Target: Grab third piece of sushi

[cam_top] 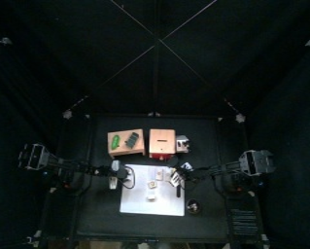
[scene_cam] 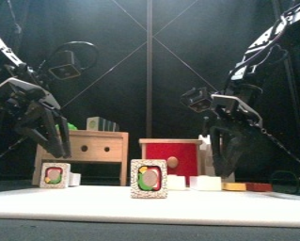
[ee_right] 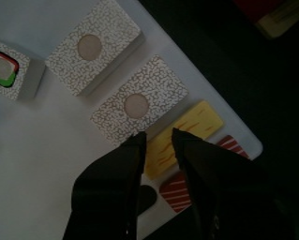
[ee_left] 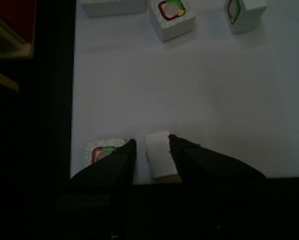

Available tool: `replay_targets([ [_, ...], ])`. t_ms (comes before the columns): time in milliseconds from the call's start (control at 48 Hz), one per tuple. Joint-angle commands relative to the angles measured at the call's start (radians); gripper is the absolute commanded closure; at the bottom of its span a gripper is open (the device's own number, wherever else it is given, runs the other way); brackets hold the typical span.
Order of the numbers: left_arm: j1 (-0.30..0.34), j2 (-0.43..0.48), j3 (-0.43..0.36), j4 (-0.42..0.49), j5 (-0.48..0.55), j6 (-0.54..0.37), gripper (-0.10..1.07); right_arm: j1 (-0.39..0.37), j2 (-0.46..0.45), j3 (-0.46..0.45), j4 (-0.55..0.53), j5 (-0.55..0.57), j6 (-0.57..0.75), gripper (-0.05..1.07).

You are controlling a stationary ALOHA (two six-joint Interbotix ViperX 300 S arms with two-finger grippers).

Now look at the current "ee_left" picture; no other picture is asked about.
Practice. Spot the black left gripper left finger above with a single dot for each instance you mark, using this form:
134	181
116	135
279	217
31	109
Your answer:
110	175

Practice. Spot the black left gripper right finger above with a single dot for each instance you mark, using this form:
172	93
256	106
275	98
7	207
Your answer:
206	175

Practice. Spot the white toy sushi block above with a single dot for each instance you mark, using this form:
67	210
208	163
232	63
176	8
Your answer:
112	7
160	154

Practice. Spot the white toy sushi roll piece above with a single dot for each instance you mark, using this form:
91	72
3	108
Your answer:
173	17
244	14

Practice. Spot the white box with apple print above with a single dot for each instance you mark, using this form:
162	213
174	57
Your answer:
102	151

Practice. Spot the white rectangular board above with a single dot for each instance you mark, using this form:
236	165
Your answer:
206	87

